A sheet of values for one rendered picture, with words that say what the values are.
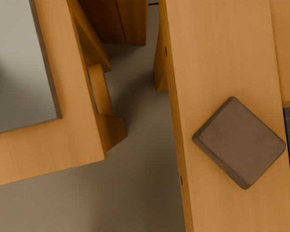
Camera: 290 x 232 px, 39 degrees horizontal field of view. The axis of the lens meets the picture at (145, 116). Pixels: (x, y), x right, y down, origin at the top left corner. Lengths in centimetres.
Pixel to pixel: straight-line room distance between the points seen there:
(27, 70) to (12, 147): 12
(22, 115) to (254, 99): 32
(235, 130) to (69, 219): 106
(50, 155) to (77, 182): 87
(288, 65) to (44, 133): 36
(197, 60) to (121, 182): 96
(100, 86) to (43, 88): 65
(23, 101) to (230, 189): 31
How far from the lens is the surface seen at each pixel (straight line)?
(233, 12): 57
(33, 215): 153
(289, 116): 57
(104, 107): 121
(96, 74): 122
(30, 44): 59
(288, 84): 60
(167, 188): 146
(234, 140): 52
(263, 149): 53
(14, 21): 60
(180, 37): 55
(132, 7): 101
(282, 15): 61
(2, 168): 63
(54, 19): 62
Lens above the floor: 144
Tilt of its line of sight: 89 degrees down
